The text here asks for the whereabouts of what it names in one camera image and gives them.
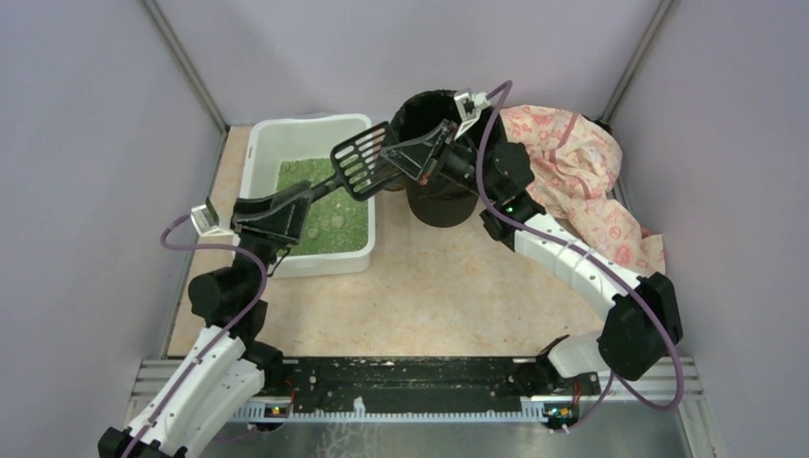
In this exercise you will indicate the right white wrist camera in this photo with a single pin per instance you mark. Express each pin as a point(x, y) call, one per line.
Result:
point(469, 106)

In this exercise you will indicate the black garbage bag liner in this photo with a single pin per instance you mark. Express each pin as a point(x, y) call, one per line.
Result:
point(422, 113)

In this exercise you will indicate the black litter scoop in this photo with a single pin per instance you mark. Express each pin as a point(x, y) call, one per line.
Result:
point(359, 166)

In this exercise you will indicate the black trash bin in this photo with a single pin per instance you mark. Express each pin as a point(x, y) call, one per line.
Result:
point(441, 212)

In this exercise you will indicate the pink floral cloth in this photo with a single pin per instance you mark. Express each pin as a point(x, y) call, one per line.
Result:
point(576, 164)

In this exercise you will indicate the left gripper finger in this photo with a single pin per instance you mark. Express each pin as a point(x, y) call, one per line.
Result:
point(288, 213)
point(295, 192)

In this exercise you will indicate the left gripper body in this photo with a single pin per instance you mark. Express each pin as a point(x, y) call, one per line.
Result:
point(254, 229)

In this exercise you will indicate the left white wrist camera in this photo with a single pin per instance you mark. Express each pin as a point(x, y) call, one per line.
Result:
point(206, 221)

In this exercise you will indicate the white plastic litter box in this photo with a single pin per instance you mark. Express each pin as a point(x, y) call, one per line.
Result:
point(274, 142)

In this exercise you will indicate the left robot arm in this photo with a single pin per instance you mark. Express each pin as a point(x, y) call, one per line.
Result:
point(227, 364)

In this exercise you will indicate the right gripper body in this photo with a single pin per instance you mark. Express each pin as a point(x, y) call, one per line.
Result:
point(442, 149)

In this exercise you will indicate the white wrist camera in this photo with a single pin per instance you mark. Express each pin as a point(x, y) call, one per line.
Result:
point(206, 221)
point(469, 106)

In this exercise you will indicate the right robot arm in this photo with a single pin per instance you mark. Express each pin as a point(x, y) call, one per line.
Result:
point(641, 323)

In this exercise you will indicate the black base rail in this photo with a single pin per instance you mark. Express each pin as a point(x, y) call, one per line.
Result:
point(429, 390)

